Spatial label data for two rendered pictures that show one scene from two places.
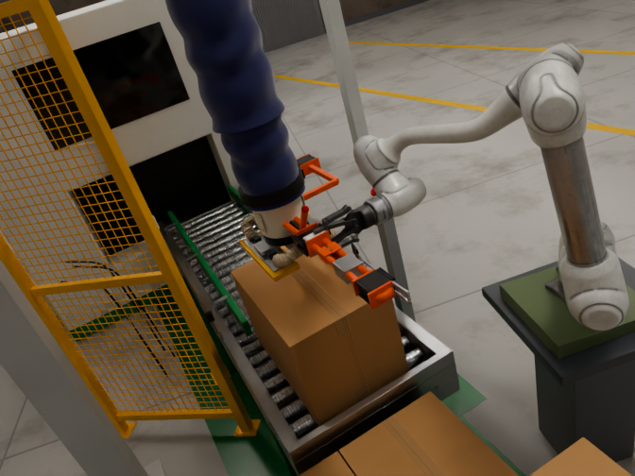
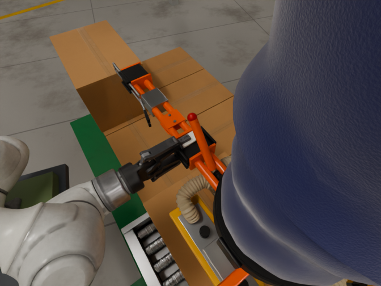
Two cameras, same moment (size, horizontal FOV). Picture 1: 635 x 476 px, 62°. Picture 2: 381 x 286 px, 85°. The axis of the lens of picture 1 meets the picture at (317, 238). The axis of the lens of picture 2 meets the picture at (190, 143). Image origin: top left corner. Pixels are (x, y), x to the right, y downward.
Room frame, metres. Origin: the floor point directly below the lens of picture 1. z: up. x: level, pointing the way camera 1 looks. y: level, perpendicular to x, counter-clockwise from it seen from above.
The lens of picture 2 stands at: (1.71, -0.08, 1.73)
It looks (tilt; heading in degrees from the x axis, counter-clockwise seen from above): 57 degrees down; 165
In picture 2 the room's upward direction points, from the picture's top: straight up
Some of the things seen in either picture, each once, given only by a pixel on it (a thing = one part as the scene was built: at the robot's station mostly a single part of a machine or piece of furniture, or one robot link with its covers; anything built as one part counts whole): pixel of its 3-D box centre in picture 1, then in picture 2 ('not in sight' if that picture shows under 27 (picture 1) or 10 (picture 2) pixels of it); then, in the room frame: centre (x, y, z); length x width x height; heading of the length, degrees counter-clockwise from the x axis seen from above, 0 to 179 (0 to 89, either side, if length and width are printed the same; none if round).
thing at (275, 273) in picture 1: (266, 250); not in sight; (1.62, 0.19, 1.13); 0.34 x 0.10 x 0.05; 20
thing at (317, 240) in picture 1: (313, 239); (194, 147); (1.42, 0.01, 1.24); 0.10 x 0.08 x 0.06; 110
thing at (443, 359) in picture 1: (374, 401); (180, 195); (1.32, -0.03, 0.58); 0.70 x 0.03 x 0.06; 109
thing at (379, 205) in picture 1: (376, 210); (113, 188); (1.48, -0.21, 1.24); 0.09 x 0.06 x 0.09; 20
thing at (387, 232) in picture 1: (400, 286); not in sight; (2.02, -0.31, 0.50); 0.07 x 0.07 x 1.00; 19
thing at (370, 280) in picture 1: (373, 288); (137, 77); (1.09, -0.10, 1.24); 0.08 x 0.07 x 0.05; 20
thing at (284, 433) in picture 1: (209, 309); not in sight; (2.32, 0.66, 0.50); 2.31 x 0.05 x 0.19; 19
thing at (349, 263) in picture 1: (349, 268); (155, 102); (1.22, -0.06, 1.23); 0.07 x 0.07 x 0.04; 20
